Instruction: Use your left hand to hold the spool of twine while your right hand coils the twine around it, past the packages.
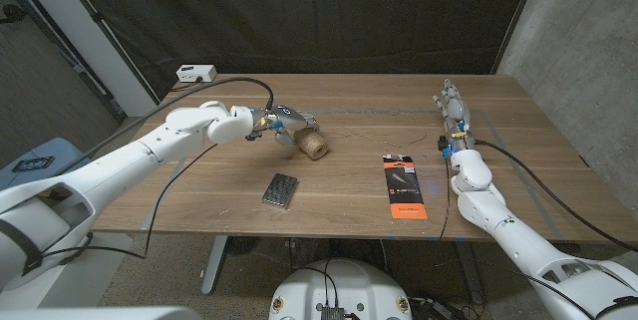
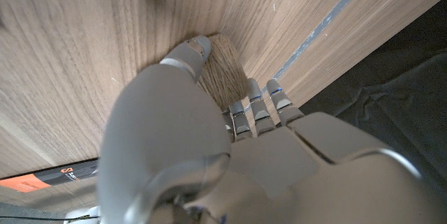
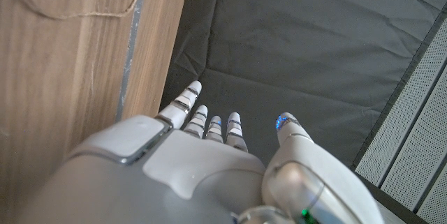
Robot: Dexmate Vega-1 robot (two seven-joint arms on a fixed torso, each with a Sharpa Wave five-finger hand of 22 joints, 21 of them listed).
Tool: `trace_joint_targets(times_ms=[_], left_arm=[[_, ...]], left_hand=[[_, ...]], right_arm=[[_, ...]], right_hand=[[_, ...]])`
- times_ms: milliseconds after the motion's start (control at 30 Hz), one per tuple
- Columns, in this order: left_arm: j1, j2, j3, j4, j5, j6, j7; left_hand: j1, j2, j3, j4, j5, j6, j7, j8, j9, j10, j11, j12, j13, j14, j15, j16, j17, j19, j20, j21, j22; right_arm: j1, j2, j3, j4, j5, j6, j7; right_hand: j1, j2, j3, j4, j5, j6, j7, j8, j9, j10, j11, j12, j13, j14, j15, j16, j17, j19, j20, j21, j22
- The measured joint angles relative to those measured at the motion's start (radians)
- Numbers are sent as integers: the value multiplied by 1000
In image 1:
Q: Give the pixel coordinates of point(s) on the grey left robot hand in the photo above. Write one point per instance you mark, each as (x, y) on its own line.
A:
(286, 118)

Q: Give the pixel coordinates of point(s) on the black wall fixture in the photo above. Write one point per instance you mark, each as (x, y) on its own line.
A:
(12, 12)

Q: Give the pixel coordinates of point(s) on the black torso connector module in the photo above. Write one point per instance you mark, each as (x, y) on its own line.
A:
(332, 313)

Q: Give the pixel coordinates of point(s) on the orange and black flat package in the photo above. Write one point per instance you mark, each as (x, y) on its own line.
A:
(404, 185)

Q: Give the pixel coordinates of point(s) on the white power outlet box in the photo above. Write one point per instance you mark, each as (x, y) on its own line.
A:
(197, 73)

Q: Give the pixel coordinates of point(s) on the jute twine strand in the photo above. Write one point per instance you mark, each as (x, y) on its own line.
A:
(399, 146)

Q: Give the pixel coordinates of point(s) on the blue stool with device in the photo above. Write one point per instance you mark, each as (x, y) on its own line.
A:
(60, 150)

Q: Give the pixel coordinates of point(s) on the jute twine spool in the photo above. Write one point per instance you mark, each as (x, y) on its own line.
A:
(315, 146)

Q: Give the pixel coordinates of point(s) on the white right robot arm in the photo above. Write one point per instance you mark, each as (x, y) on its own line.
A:
(513, 235)

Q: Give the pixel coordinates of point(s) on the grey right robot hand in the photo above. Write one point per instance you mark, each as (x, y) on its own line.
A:
(456, 113)

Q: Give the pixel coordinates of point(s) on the black metal frame bar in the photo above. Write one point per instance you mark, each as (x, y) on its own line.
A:
(75, 66)

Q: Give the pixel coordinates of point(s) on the black backdrop curtain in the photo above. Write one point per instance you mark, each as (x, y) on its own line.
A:
(324, 11)

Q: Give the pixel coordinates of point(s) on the grey metallic flat block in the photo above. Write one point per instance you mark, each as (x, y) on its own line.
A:
(280, 190)

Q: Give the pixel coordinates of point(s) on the floor power strip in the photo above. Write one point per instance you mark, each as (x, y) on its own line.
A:
(431, 308)

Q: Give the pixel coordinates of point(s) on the white robot head housing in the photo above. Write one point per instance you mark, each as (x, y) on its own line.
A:
(99, 314)

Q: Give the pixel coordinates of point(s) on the metal table leg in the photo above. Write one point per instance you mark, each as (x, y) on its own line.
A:
(466, 270)
(214, 265)

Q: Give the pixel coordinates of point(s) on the black backdrop pole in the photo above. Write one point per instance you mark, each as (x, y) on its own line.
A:
(520, 11)
(95, 16)

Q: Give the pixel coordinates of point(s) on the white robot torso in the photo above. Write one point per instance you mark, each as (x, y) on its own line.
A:
(349, 290)

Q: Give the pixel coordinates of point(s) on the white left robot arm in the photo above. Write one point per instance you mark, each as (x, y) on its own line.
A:
(124, 160)

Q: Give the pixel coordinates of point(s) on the black round floor fan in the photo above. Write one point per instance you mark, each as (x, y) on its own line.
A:
(243, 245)

